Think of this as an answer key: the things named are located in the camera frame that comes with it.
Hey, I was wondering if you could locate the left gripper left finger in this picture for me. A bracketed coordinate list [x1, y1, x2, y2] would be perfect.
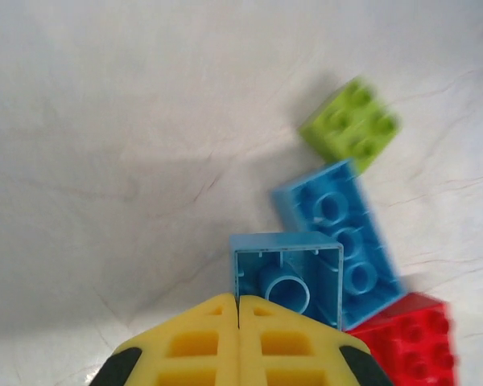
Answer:
[89, 293, 240, 386]

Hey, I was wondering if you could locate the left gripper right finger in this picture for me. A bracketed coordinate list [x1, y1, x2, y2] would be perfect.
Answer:
[238, 294, 395, 386]

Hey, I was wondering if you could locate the blue square lego brick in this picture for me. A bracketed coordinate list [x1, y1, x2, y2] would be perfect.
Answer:
[229, 232, 345, 331]

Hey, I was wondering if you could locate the red long lego brick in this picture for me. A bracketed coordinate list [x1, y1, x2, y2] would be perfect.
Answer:
[345, 291, 460, 386]

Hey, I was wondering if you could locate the blue long lego brick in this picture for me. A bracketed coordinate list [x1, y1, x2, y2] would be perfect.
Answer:
[270, 158, 407, 333]

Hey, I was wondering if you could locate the green square lego brick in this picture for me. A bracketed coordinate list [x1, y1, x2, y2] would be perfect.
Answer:
[297, 76, 403, 176]

